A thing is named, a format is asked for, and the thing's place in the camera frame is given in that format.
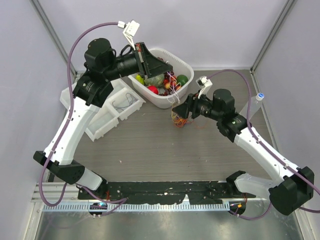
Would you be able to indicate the green lime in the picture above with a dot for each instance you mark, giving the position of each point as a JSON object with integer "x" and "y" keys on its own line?
{"x": 182, "y": 79}

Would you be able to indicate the yellow pear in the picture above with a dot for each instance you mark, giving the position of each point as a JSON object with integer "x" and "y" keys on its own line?
{"x": 140, "y": 79}

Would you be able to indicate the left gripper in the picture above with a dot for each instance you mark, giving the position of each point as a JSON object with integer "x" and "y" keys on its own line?
{"x": 149, "y": 65}

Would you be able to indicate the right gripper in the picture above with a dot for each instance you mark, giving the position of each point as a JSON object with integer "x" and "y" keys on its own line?
{"x": 192, "y": 104}

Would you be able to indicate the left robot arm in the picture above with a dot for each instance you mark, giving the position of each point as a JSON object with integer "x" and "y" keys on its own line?
{"x": 103, "y": 66}

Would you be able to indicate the green melon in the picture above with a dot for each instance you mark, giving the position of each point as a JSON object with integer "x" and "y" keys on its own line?
{"x": 156, "y": 81}

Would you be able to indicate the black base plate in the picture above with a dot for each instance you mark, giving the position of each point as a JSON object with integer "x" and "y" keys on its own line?
{"x": 169, "y": 192}

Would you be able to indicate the slotted cable duct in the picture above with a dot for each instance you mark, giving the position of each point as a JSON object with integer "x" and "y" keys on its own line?
{"x": 91, "y": 206}

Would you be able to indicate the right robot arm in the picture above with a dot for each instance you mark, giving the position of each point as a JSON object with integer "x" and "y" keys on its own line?
{"x": 289, "y": 186}

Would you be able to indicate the clear water bottle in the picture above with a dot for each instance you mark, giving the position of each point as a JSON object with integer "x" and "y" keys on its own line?
{"x": 252, "y": 106}

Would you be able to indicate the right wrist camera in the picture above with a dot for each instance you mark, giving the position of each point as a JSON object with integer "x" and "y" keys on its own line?
{"x": 204, "y": 86}

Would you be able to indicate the red apple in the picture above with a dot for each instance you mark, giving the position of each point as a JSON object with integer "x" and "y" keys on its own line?
{"x": 153, "y": 89}

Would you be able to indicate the cherries cluster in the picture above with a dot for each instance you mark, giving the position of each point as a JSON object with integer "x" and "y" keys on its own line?
{"x": 170, "y": 85}

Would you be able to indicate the white compartment tray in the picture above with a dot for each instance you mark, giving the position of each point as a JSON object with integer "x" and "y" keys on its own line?
{"x": 119, "y": 105}

